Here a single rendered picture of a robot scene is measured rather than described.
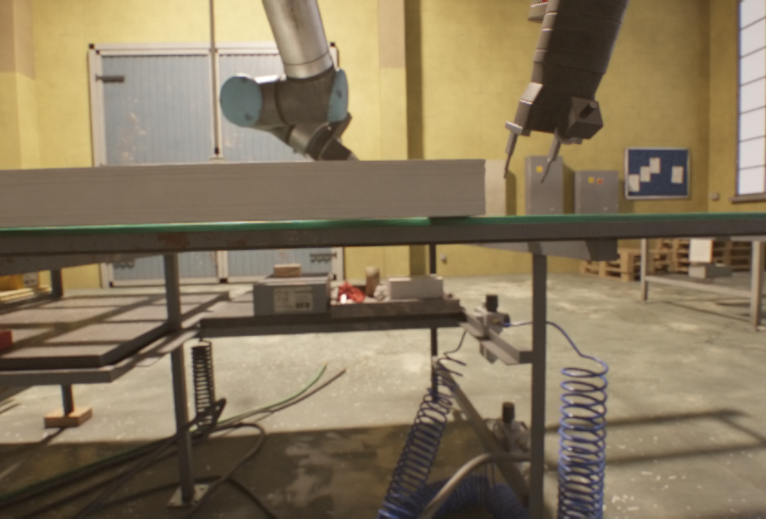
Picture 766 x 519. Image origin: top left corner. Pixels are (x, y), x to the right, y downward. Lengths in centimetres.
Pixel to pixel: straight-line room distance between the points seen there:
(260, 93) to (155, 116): 714
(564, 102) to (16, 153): 837
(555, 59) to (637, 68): 888
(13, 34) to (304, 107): 834
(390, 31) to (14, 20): 586
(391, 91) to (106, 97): 468
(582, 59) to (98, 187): 56
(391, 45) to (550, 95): 692
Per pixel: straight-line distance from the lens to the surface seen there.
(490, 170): 739
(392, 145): 687
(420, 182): 52
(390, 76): 717
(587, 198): 810
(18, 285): 225
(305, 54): 74
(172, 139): 774
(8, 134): 868
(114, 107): 826
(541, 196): 768
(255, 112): 80
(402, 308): 125
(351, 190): 51
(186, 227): 62
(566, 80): 48
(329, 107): 77
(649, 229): 70
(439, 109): 757
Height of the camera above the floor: 85
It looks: 4 degrees down
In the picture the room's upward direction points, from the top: 1 degrees counter-clockwise
